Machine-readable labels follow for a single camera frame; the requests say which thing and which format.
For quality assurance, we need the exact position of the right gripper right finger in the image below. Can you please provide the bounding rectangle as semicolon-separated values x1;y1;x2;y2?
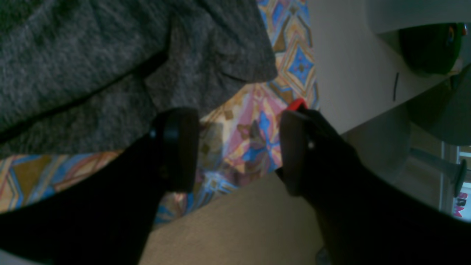
278;109;471;265

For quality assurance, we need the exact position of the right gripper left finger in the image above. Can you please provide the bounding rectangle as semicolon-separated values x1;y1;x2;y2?
0;107;199;265

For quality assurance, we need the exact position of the grey t-shirt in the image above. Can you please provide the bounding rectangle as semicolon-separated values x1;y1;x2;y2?
0;0;277;158

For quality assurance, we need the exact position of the red clamp bottom right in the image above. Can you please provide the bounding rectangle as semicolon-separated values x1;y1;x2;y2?
286;98;308;112

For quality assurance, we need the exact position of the patterned tablecloth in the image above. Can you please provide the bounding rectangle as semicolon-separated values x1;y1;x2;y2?
1;0;318;226

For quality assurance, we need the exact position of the green black object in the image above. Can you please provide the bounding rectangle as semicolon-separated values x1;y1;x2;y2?
399;22;467;74

